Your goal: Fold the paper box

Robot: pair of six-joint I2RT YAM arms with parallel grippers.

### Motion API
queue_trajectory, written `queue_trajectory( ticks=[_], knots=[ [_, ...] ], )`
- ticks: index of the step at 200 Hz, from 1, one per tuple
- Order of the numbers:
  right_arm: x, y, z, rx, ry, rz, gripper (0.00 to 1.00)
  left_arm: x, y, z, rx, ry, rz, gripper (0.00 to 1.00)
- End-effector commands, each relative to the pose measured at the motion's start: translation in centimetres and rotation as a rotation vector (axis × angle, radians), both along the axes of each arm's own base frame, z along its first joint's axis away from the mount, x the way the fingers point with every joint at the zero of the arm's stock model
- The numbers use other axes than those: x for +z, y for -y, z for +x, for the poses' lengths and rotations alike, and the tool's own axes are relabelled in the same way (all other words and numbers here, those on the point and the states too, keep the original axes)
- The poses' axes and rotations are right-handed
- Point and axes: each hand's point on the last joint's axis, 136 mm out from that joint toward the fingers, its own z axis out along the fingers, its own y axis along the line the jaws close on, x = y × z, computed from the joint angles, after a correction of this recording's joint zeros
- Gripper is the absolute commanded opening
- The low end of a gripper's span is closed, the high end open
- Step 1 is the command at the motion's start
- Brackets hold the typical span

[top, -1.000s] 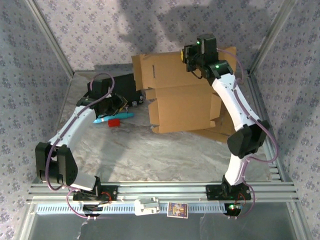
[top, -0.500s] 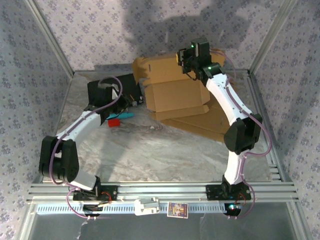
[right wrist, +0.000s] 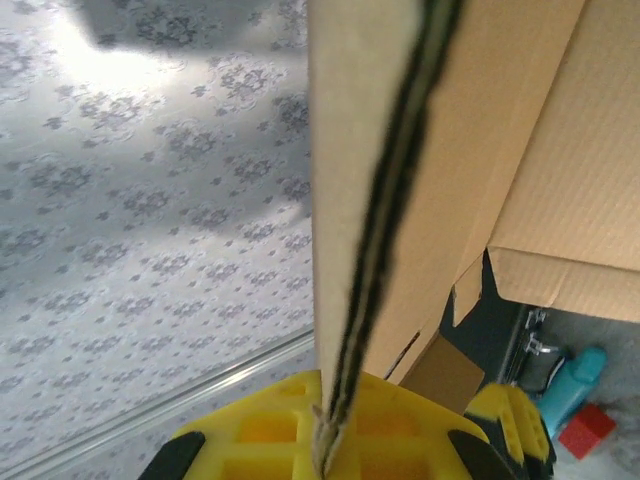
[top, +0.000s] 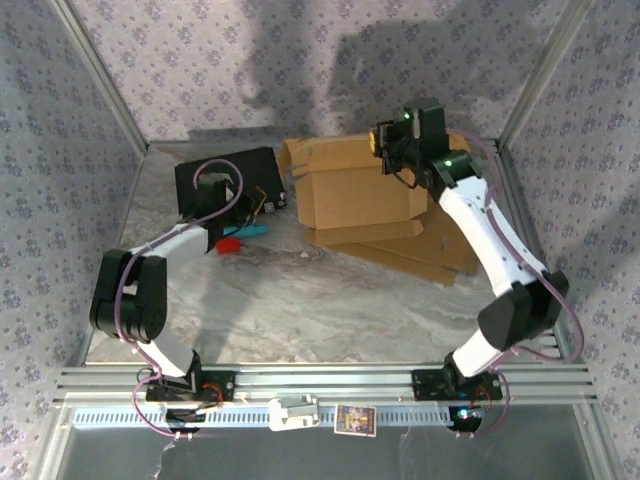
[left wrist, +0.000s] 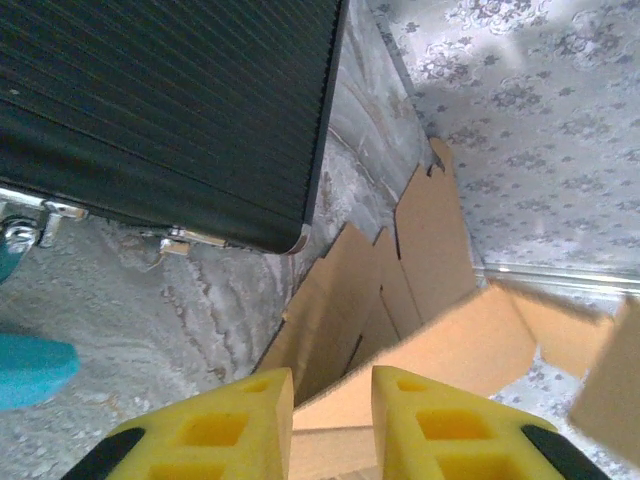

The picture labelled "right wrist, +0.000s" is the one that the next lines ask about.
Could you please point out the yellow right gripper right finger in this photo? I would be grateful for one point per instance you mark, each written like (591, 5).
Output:
(400, 440)

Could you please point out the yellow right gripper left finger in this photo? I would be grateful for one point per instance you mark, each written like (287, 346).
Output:
(260, 440)

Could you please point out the brown cardboard box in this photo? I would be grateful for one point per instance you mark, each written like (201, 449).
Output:
(500, 150)

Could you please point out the black case with metal latches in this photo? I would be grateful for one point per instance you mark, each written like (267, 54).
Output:
(495, 340)

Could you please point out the teal marker pen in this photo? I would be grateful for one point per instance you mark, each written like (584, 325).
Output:
(575, 385)

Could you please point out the small red block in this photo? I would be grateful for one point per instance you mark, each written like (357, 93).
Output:
(587, 432)

